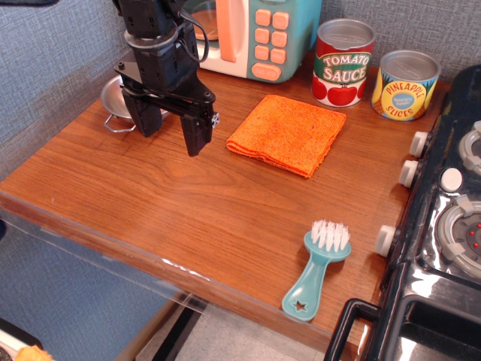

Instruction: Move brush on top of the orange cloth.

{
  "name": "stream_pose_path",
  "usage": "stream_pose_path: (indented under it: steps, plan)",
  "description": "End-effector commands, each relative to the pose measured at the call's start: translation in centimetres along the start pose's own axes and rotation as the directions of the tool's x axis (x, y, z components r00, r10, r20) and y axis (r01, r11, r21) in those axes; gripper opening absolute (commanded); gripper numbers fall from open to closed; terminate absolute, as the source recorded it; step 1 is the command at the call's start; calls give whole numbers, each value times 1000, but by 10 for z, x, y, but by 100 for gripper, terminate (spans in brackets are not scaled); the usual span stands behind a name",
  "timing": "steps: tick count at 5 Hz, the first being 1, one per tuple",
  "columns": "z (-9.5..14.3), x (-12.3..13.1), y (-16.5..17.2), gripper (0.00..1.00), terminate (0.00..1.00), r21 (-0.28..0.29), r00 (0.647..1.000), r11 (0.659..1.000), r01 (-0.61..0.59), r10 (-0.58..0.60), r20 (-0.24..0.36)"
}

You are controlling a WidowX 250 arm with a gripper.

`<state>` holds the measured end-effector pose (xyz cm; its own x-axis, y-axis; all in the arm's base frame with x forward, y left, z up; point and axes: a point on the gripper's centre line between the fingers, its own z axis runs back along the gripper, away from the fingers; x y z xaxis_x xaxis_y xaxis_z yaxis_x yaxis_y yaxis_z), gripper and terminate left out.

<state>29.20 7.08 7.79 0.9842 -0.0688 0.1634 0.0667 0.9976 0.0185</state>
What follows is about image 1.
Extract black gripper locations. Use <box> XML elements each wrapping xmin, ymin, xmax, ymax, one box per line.
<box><xmin>115</xmin><ymin>22</ymin><xmax>219</xmax><ymax>157</ymax></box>

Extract toy microwave teal and cream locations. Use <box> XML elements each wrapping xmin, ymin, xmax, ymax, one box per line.
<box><xmin>184</xmin><ymin>0</ymin><xmax>322</xmax><ymax>83</ymax></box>

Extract clear acrylic table guard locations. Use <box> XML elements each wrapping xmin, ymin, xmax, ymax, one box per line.
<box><xmin>1</xmin><ymin>211</ymin><xmax>208</xmax><ymax>314</ymax></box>

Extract pineapple slices can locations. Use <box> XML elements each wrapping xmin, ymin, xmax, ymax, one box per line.
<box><xmin>371</xmin><ymin>50</ymin><xmax>441</xmax><ymax>122</ymax></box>

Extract white stove knob middle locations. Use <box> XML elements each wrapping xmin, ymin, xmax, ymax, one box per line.
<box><xmin>398</xmin><ymin>160</ymin><xmax>419</xmax><ymax>188</ymax></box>

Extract black toy stove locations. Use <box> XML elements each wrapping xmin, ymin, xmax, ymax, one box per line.
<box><xmin>323</xmin><ymin>64</ymin><xmax>481</xmax><ymax>361</ymax></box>

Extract tomato sauce can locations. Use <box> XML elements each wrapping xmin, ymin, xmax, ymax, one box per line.
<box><xmin>311</xmin><ymin>18</ymin><xmax>376</xmax><ymax>108</ymax></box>

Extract small steel bowl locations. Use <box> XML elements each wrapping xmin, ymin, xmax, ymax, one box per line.
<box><xmin>99</xmin><ymin>74</ymin><xmax>170</xmax><ymax>134</ymax></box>

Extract white stove knob rear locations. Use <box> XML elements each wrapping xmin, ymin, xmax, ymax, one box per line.
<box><xmin>409</xmin><ymin>132</ymin><xmax>429</xmax><ymax>158</ymax></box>

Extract teal brush white bristles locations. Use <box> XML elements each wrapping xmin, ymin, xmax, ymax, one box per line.
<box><xmin>282</xmin><ymin>220</ymin><xmax>352</xmax><ymax>321</ymax></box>

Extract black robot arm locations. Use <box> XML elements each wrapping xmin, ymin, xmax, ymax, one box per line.
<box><xmin>114</xmin><ymin>1</ymin><xmax>219</xmax><ymax>156</ymax></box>

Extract orange folded napkin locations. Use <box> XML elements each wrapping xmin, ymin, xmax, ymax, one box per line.
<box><xmin>226</xmin><ymin>95</ymin><xmax>346</xmax><ymax>178</ymax></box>

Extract black oven door handle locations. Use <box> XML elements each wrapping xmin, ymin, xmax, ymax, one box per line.
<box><xmin>324</xmin><ymin>298</ymin><xmax>381</xmax><ymax>361</ymax></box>

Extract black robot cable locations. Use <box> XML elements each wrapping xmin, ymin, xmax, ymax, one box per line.
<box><xmin>176</xmin><ymin>8</ymin><xmax>210</xmax><ymax>64</ymax></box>

